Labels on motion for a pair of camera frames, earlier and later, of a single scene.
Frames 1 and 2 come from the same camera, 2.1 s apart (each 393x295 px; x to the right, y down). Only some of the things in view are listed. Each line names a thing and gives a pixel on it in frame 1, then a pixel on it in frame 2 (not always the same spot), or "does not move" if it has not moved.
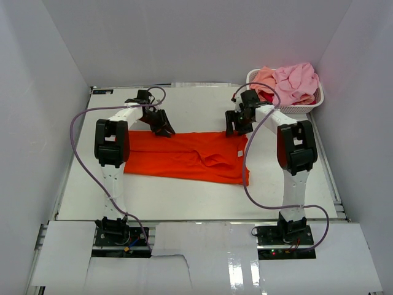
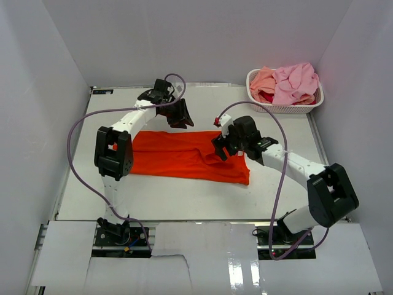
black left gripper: (163, 121) to (183, 114)
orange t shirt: (207, 156) does not move
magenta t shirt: (268, 96) does not move
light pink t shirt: (292, 81) does not move
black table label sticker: (103, 91) does not move
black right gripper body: (242, 125) to (239, 144)
